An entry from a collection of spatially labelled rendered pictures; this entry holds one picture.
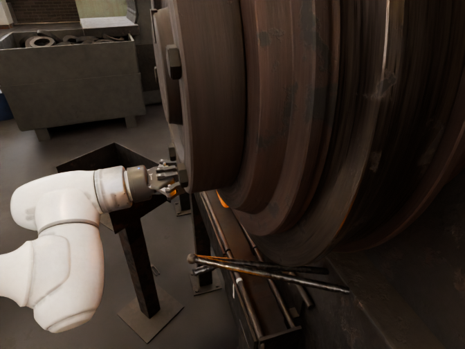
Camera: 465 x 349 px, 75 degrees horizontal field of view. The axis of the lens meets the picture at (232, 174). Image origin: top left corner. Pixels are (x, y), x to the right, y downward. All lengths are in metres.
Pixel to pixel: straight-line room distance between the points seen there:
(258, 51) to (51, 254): 0.47
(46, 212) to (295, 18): 0.54
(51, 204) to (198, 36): 0.47
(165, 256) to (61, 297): 1.11
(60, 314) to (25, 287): 0.07
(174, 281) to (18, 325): 0.64
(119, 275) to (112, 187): 1.02
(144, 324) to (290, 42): 1.32
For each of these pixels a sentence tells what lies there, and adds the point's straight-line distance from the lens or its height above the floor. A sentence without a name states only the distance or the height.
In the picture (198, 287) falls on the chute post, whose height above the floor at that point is 0.01.
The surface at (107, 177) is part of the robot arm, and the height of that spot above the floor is 0.87.
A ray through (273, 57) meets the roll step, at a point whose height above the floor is 1.16.
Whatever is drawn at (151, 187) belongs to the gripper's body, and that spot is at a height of 0.84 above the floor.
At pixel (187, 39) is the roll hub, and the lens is 0.23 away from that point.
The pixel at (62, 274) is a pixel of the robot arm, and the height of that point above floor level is 0.81.
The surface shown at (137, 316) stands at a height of 0.01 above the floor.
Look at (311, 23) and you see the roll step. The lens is 0.19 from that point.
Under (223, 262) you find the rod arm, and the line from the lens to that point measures 0.40.
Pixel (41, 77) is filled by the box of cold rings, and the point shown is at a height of 0.53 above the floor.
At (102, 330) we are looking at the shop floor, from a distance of 1.48.
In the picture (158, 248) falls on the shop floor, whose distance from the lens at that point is 1.68.
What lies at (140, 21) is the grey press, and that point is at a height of 0.82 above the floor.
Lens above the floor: 1.21
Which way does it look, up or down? 34 degrees down
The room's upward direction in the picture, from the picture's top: straight up
